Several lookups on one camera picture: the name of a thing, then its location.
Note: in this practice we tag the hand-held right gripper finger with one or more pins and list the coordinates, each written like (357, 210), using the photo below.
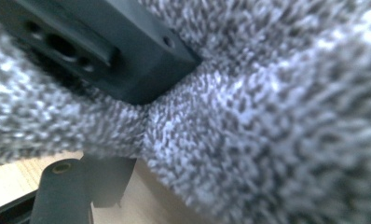
(107, 180)

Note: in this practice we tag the fuzzy grey sock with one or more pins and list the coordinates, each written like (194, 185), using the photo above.
(267, 124)

